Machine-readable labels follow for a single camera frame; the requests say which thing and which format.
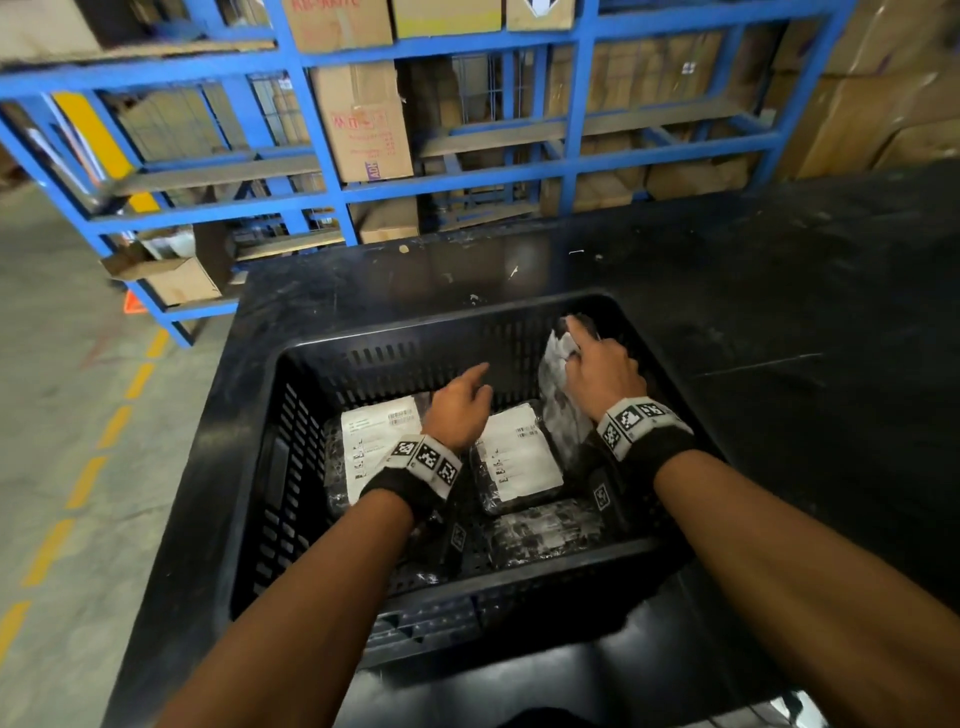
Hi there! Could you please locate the person's right hand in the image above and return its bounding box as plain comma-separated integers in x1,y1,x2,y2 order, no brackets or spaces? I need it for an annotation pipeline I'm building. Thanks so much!
562,314,649,427

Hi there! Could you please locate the person's left hand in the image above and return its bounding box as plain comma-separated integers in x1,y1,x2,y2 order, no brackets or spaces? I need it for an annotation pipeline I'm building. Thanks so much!
420,362,496,455

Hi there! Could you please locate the black plastic crate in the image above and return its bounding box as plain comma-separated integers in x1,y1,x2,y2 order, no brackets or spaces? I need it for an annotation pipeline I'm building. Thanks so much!
228,290,725,673

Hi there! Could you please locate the person's left forearm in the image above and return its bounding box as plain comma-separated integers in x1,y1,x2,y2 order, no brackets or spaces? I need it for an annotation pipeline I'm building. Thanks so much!
153,491,415,728

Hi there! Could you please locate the person's right forearm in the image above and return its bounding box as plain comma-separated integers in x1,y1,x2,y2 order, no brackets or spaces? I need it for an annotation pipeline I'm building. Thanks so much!
653,449,960,728

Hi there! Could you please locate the small plain cardboard box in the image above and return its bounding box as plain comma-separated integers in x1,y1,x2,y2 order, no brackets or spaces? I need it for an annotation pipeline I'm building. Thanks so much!
350,196,421,245

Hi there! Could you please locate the tall red printed cardboard box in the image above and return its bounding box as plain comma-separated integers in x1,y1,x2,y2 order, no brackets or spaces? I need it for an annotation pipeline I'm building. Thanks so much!
311,61,415,184

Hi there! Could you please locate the plastic wrapped carton pallet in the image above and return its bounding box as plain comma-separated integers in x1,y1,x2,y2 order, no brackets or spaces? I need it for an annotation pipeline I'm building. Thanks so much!
539,29,774,215

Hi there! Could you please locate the stack of brown cartons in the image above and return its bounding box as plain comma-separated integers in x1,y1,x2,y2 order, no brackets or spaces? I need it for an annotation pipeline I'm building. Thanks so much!
772,0,960,181

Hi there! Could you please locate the diamond label cardboard box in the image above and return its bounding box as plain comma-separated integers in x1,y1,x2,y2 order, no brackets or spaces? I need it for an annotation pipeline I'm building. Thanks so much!
504,0,577,33

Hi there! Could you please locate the yellow striped cardboard box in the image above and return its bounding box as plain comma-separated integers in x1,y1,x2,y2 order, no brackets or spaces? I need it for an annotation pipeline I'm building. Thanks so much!
391,0,504,40

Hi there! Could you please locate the red lettered cardboard box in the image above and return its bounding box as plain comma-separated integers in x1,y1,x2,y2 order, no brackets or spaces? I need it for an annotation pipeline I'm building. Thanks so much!
281,0,395,54

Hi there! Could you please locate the blue metal shelf rack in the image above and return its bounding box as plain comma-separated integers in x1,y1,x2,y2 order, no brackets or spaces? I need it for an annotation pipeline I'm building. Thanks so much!
0,0,860,350

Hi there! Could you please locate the large open cardboard box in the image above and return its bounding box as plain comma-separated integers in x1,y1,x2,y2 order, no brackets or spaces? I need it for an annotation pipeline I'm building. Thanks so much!
0,0,103,61

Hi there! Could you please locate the right wrist strap with markers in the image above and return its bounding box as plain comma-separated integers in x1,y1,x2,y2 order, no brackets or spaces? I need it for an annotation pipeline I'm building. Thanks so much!
594,396,704,498

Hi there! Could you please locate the wrist strap with markers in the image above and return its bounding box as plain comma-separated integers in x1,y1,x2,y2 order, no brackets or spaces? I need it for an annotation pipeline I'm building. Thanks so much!
594,396,704,498
358,432,466,528

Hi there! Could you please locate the left wrist strap with markers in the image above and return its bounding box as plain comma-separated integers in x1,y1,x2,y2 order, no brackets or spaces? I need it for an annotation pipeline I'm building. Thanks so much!
358,432,466,528

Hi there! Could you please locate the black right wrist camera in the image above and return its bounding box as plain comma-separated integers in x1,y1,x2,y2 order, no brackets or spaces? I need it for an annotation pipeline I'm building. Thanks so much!
584,449,639,534

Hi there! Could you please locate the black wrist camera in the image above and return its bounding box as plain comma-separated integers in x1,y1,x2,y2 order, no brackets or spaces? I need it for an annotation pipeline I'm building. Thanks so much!
584,449,639,534
427,509,481,583

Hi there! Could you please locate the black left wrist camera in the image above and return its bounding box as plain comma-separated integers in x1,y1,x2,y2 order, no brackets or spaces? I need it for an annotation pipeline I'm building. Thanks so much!
427,509,481,583

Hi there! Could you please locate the yellow post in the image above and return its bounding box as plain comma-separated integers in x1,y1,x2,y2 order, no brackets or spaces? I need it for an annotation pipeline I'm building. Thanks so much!
52,91,160,215

